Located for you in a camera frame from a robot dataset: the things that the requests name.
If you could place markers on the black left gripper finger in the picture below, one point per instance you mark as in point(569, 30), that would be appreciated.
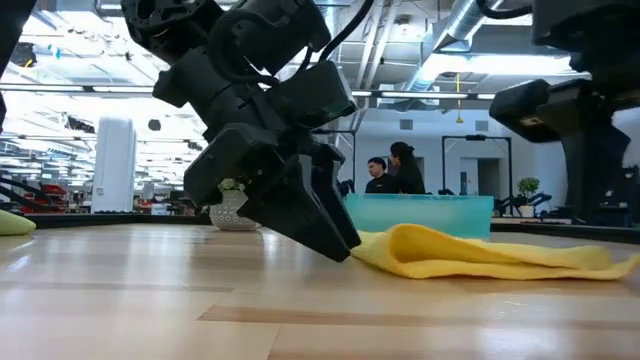
point(332, 195)
point(300, 215)

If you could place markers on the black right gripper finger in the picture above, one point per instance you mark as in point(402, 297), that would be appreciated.
point(595, 180)

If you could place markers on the yellow microfiber towel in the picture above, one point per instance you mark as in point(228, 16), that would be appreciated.
point(425, 255)

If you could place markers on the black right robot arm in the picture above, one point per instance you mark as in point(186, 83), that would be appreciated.
point(600, 30)

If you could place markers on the black background robot arm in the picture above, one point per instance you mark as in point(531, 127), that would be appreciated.
point(520, 202)

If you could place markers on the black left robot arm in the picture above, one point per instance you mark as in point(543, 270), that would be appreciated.
point(200, 75)

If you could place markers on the teal plastic basket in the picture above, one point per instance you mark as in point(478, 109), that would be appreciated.
point(425, 212)

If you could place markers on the lime green microfiber towel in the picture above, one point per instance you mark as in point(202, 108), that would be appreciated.
point(12, 225)

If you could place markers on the dark cabinet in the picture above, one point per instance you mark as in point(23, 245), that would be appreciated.
point(632, 195)

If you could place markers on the person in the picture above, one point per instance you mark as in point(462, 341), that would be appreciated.
point(407, 175)
point(379, 180)

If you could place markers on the potted artificial green plant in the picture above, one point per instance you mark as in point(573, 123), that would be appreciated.
point(227, 210)

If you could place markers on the small background potted plant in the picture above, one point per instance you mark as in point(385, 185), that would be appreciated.
point(528, 192)

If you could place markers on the yellow hanging fixture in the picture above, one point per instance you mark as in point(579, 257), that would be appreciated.
point(458, 119)

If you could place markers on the overhead light bar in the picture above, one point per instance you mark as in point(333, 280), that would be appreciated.
point(425, 94)

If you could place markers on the white pillar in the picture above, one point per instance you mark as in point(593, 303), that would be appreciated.
point(114, 170)

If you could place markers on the red background equipment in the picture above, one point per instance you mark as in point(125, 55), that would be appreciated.
point(45, 197)

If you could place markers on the black background frame stand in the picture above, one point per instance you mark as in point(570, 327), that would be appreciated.
point(475, 137)
point(345, 131)

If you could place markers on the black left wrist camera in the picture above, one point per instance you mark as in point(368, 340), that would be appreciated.
point(320, 95)

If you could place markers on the silver ventilation duct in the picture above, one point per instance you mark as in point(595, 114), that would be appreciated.
point(470, 15)

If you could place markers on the black aluminium table frame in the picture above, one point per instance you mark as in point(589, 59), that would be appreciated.
point(100, 220)

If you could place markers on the black ceiling-mounted camera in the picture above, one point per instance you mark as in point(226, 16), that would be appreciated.
point(22, 55)

